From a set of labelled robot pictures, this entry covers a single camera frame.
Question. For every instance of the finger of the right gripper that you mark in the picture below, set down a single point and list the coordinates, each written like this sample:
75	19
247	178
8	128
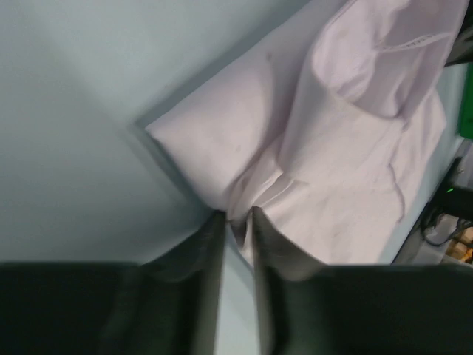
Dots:
461	52

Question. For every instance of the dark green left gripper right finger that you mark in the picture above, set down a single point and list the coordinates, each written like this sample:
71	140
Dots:
308	307

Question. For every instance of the green plastic tray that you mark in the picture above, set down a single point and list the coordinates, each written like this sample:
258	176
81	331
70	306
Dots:
465	122

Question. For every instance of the white long sleeve shirt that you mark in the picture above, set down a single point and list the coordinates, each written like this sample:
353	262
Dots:
327	125

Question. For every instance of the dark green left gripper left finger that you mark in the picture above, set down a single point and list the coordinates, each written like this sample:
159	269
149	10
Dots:
167	306

